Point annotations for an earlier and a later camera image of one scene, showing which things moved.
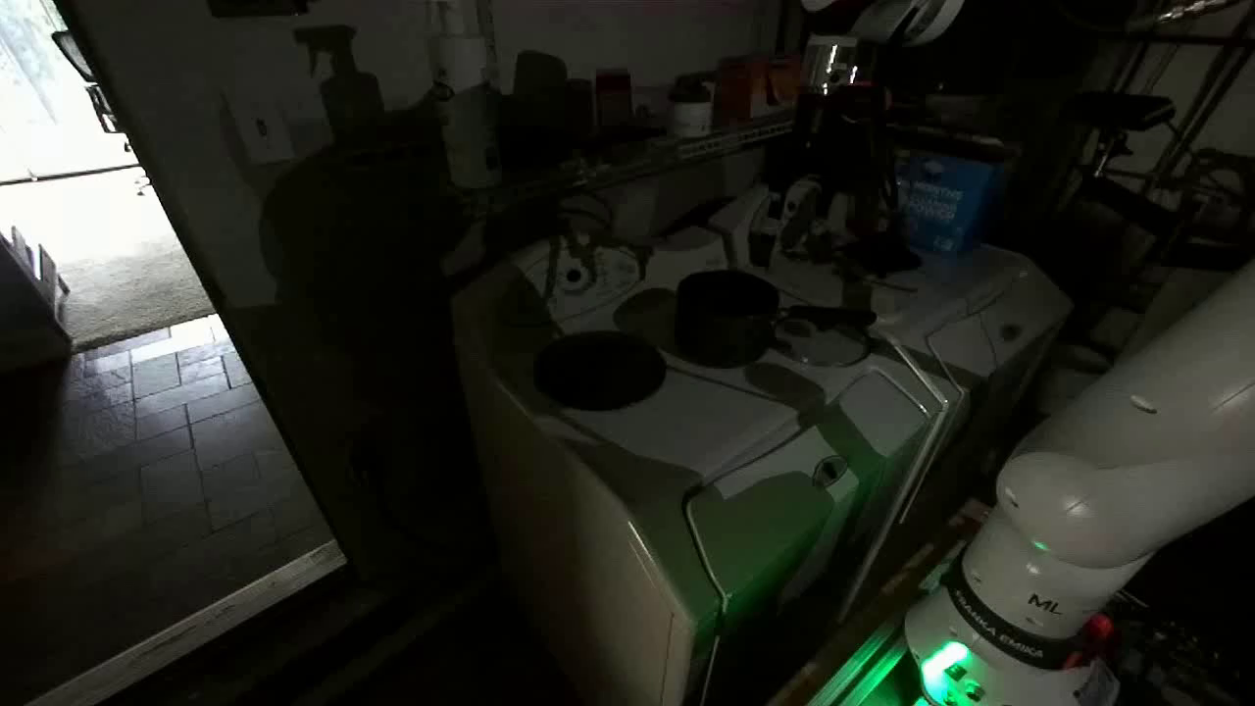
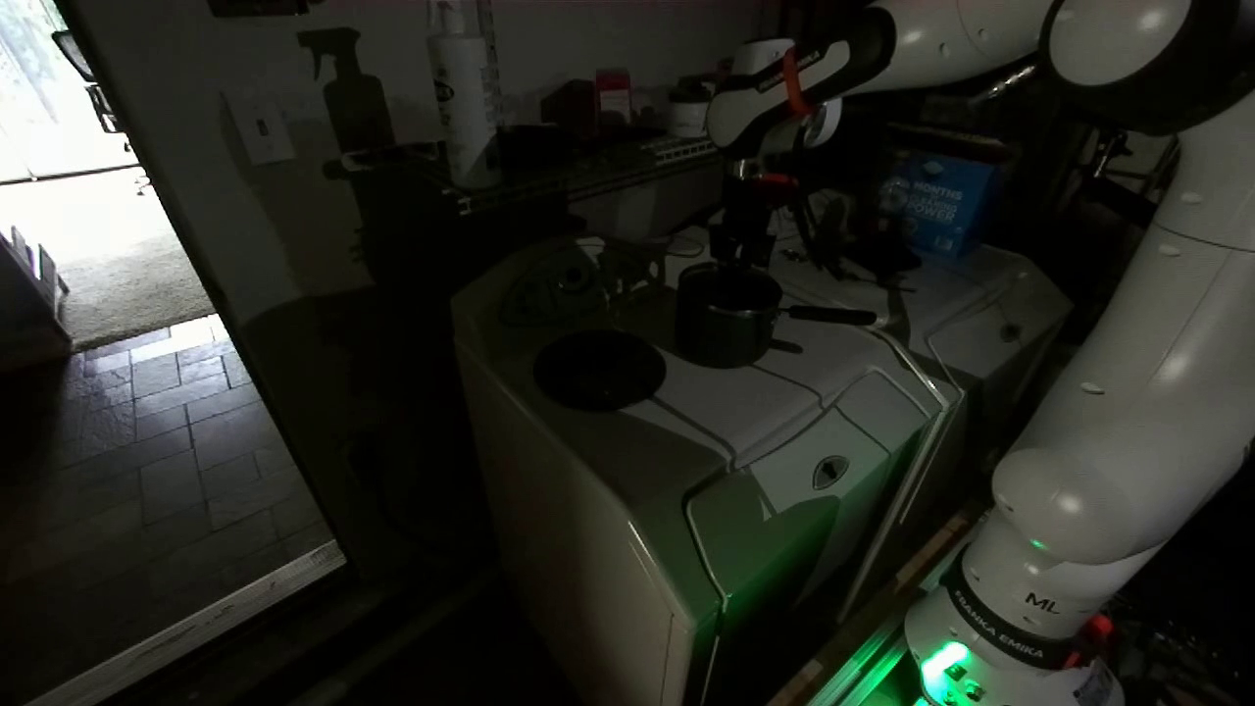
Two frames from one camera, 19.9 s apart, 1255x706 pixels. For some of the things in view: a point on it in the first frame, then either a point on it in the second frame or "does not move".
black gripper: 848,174 -> 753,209
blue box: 950,204 does not move
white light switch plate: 264,127 does not move
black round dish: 596,372 does not move
